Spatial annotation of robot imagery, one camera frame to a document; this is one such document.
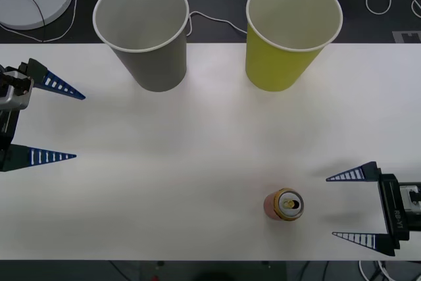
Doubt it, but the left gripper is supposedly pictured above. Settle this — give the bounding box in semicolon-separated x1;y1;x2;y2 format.
0;58;87;173

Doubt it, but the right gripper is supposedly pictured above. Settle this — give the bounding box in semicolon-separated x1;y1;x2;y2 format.
326;161;410;257

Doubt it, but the pink can with gold top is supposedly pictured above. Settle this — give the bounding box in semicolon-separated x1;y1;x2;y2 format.
263;188;305;222

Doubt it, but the grey plastic bin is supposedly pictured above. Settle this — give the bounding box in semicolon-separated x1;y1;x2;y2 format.
92;0;190;93

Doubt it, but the yellow-green plastic bin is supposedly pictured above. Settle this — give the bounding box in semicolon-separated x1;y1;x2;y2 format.
245;0;344;93

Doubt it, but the grey marker plate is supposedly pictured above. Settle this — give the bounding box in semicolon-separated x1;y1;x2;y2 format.
392;30;421;43

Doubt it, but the thin black cable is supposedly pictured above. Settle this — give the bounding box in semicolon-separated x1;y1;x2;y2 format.
7;0;46;42

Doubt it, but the thin white cable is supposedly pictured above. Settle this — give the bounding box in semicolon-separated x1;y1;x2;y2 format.
0;0;79;43

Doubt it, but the white power strip cable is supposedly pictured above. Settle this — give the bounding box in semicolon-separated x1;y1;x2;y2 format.
86;0;248;36

